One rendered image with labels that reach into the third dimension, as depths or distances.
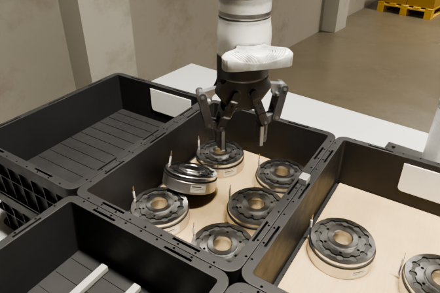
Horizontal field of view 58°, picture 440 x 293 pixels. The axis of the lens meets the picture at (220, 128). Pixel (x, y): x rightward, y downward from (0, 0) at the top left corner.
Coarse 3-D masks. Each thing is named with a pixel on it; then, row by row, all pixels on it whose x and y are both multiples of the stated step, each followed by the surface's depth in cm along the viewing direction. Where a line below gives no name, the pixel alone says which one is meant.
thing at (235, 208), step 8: (240, 192) 73; (248, 192) 74; (256, 192) 73; (264, 192) 73; (272, 192) 73; (232, 200) 72; (240, 200) 71; (272, 200) 71; (232, 208) 70; (240, 208) 69; (272, 208) 69; (232, 216) 68; (240, 216) 68; (248, 216) 67; (256, 216) 67; (264, 216) 67; (248, 224) 66; (256, 224) 66
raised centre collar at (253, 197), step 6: (246, 198) 71; (252, 198) 71; (258, 198) 71; (264, 198) 71; (246, 204) 69; (264, 204) 70; (246, 210) 69; (252, 210) 68; (258, 210) 68; (264, 210) 68
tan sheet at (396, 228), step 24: (336, 192) 78; (360, 192) 78; (336, 216) 72; (360, 216) 72; (384, 216) 72; (408, 216) 72; (432, 216) 72; (384, 240) 67; (408, 240) 67; (432, 240) 67; (312, 264) 63; (384, 264) 63; (288, 288) 59; (312, 288) 59; (336, 288) 59; (360, 288) 59; (384, 288) 59
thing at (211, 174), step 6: (174, 162) 79; (180, 162) 80; (186, 162) 81; (168, 168) 75; (174, 168) 75; (204, 168) 80; (210, 168) 80; (174, 174) 72; (180, 174) 72; (186, 174) 73; (192, 174) 74; (198, 174) 74; (204, 174) 75; (210, 174) 76; (216, 174) 76; (192, 180) 72; (198, 180) 72; (204, 180) 73; (210, 180) 74
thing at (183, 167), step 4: (180, 164) 77; (184, 164) 77; (188, 164) 78; (192, 164) 78; (180, 168) 75; (184, 168) 75; (196, 168) 78; (200, 168) 77; (188, 172) 74; (192, 172) 74; (196, 172) 74; (200, 172) 75
